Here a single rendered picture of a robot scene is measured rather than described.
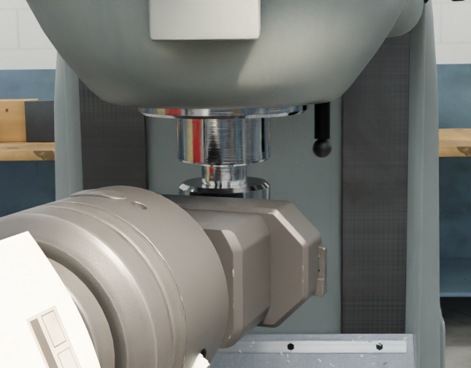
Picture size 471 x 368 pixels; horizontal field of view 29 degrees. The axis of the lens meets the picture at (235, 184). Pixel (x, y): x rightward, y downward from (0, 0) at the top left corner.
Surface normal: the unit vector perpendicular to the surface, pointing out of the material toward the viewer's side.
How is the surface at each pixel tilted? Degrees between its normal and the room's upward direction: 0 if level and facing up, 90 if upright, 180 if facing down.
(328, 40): 110
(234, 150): 90
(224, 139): 90
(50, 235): 46
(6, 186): 90
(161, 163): 90
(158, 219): 34
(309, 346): 63
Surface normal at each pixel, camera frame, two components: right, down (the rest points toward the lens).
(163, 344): 0.93, 0.01
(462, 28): -0.04, 0.16
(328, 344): -0.04, -0.31
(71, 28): -0.62, 0.43
